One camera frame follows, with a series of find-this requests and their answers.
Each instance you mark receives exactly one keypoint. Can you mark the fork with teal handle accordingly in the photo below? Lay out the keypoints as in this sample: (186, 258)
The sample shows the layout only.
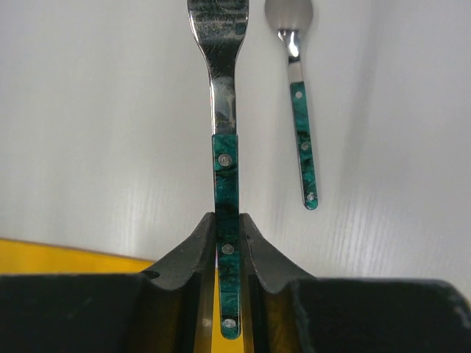
(219, 29)

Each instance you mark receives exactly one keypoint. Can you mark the spoon with teal handle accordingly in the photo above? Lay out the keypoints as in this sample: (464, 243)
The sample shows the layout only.
(291, 20)

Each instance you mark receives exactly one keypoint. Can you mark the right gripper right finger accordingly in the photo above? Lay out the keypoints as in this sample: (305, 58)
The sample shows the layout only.
(286, 309)

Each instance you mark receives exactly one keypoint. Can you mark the yellow cartoon cloth placemat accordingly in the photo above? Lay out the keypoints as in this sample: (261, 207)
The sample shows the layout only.
(20, 258)

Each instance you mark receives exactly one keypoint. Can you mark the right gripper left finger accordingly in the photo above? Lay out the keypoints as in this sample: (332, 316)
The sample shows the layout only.
(167, 307)

